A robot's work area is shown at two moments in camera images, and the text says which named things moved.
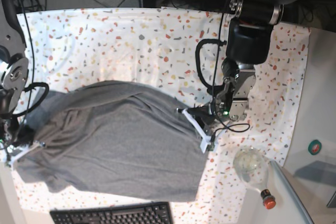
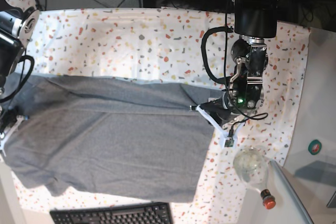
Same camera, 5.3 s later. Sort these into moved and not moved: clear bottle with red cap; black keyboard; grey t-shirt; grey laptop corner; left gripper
Moved: grey t-shirt; left gripper
Not moved: clear bottle with red cap; grey laptop corner; black keyboard
